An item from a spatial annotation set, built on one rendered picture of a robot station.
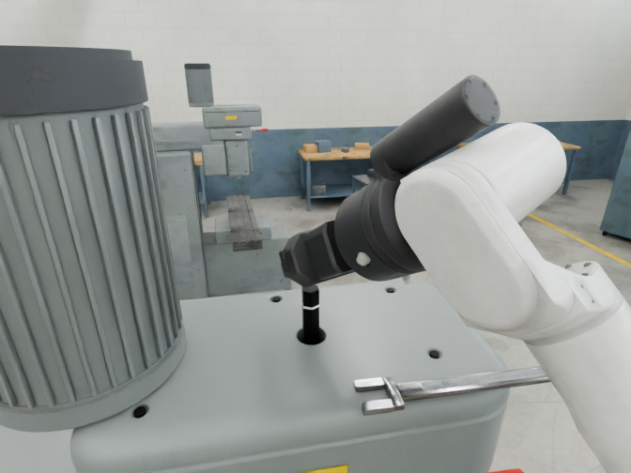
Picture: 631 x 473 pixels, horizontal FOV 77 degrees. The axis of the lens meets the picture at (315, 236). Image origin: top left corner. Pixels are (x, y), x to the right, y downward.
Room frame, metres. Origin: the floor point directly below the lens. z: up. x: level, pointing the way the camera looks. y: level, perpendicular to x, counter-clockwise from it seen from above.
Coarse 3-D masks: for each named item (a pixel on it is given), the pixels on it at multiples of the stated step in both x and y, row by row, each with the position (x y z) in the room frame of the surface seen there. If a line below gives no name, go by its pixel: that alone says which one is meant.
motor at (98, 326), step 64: (0, 64) 0.27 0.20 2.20; (64, 64) 0.30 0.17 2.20; (128, 64) 0.35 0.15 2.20; (0, 128) 0.27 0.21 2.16; (64, 128) 0.29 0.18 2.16; (128, 128) 0.34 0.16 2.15; (0, 192) 0.27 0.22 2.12; (64, 192) 0.28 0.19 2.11; (128, 192) 0.33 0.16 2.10; (0, 256) 0.26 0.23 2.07; (64, 256) 0.28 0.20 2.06; (128, 256) 0.31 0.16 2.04; (0, 320) 0.26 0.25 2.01; (64, 320) 0.27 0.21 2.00; (128, 320) 0.31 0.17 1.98; (0, 384) 0.27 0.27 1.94; (64, 384) 0.27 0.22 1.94; (128, 384) 0.29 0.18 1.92
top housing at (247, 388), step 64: (192, 320) 0.44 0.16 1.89; (256, 320) 0.44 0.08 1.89; (320, 320) 0.44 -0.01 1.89; (384, 320) 0.44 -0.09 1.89; (448, 320) 0.44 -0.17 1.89; (192, 384) 0.32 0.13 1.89; (256, 384) 0.32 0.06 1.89; (320, 384) 0.32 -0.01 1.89; (128, 448) 0.25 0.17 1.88; (192, 448) 0.26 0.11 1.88; (256, 448) 0.26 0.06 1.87; (320, 448) 0.28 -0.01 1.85; (384, 448) 0.29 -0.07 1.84; (448, 448) 0.30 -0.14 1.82
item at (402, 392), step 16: (528, 368) 0.34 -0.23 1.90; (368, 384) 0.32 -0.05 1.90; (384, 384) 0.32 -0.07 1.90; (400, 384) 0.32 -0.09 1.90; (416, 384) 0.32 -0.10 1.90; (432, 384) 0.31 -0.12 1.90; (448, 384) 0.31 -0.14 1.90; (464, 384) 0.31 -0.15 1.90; (480, 384) 0.32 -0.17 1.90; (496, 384) 0.32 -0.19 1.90; (512, 384) 0.32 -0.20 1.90; (528, 384) 0.32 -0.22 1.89; (384, 400) 0.29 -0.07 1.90; (400, 400) 0.29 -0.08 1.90
